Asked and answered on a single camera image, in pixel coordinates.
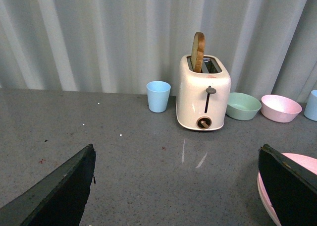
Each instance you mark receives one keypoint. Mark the pink plastic plate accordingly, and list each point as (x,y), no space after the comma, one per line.
(305,161)

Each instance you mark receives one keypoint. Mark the light blue plastic cup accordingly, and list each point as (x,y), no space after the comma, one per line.
(158,95)

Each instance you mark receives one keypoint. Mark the cream white toaster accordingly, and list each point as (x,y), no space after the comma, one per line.
(202,98)

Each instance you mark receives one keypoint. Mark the toasted bread slice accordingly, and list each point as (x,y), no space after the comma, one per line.
(197,53)

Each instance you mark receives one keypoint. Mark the green plastic bowl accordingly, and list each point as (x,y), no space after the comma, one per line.
(241,106)

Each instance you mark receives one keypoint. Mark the pink plastic bowl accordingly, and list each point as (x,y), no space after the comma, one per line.
(279,108)

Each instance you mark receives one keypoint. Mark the black left foreground panel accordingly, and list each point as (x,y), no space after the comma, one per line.
(59,199)

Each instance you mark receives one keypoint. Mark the black foreground panel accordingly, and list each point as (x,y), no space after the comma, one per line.
(59,199)
(291,188)

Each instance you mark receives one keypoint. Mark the black right foreground panel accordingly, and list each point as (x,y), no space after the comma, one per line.
(291,188)

